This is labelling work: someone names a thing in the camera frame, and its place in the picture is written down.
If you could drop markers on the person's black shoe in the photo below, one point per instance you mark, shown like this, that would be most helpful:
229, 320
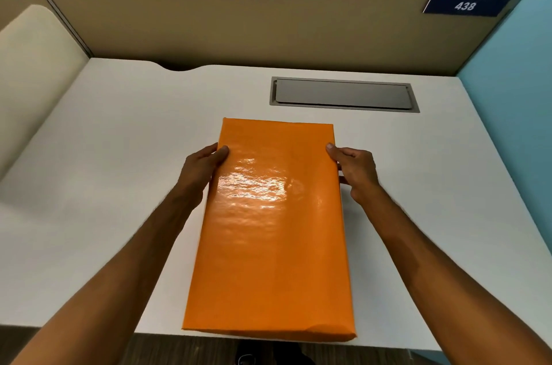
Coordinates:
276, 355

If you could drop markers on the orange box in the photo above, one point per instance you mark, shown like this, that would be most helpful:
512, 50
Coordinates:
276, 248

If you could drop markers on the beige cubicle partition panel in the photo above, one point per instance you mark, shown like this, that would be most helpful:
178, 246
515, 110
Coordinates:
258, 24

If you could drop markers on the person's right forearm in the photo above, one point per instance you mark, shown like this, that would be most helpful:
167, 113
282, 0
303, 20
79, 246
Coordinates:
448, 287

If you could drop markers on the person's left hand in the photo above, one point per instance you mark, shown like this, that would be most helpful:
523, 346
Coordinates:
194, 179

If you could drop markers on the cream curved side panel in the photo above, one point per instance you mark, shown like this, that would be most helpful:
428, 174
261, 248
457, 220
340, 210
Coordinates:
30, 76

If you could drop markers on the person's right hand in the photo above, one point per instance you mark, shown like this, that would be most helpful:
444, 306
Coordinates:
360, 175

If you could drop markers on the person's left forearm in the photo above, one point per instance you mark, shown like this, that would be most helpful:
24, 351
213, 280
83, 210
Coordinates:
120, 287

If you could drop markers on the blue number plate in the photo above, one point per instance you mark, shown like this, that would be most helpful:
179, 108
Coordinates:
465, 5

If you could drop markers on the person's right thumb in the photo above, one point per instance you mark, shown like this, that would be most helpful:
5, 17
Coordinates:
334, 155

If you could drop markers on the person's left thumb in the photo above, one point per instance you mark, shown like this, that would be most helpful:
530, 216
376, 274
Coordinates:
220, 157

